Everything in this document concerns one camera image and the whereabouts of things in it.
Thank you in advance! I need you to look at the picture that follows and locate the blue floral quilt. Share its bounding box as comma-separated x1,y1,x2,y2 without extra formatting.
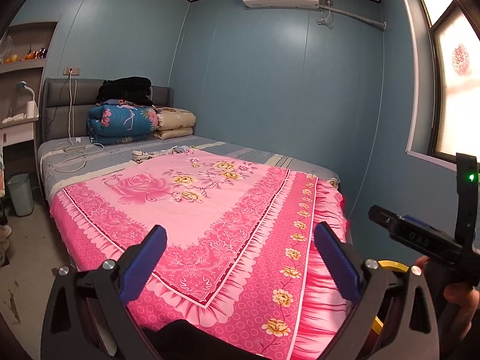
87,99,160,145

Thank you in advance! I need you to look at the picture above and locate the yellow rimmed bin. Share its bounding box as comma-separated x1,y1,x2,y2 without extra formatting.
369,259,411,346

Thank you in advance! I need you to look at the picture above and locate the beige folded quilt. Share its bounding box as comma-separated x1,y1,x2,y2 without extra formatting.
152,107,197,140

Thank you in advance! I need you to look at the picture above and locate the person's right hand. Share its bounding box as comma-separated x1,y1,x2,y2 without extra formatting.
415,256,480,331

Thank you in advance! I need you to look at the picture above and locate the wall shelf unit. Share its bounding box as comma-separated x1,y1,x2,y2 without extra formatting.
0,21,59,147

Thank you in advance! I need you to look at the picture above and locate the air conditioner power cable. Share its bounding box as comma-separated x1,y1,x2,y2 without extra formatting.
317,3,335,29

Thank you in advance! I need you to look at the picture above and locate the black clothes pile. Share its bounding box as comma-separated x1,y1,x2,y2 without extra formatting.
97,77,154,106

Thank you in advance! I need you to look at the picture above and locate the white power strip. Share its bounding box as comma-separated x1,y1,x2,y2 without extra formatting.
63,137,91,153

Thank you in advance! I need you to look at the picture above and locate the pale green waste bin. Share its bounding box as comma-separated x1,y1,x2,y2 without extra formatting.
7,172,35,217

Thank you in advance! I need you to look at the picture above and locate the crumpled pale cloth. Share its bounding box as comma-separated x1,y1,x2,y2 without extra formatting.
131,143,197,160

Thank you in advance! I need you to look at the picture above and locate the clear plastic bag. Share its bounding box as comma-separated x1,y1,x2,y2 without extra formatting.
0,35,17,63

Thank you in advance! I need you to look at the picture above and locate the window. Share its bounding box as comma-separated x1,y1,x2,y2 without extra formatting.
397,0,480,167

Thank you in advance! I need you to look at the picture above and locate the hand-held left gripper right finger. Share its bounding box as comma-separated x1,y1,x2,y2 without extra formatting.
313,222,440,360

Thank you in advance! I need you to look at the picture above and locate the red paper cut decoration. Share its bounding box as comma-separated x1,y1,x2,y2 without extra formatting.
451,44,470,77

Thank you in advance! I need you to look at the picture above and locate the white cable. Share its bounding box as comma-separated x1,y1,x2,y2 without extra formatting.
67,74,77,143
52,142,106,174

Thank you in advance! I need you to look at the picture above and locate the grey striped bedsheet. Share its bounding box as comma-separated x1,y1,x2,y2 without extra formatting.
37,135,340,203

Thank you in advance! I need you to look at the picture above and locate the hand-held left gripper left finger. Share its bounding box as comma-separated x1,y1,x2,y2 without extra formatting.
40,225,168,360

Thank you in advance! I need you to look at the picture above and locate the pink floral bedsheet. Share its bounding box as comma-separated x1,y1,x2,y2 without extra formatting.
49,149,351,360

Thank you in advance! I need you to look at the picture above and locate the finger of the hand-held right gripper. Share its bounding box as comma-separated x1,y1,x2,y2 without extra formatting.
368,205,464,269
399,214,430,230

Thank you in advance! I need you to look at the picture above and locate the wrapped air conditioner pipe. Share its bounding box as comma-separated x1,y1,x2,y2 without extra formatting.
332,5,388,31

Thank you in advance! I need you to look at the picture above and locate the white desk lamp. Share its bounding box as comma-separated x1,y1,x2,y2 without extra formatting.
16,81,40,118

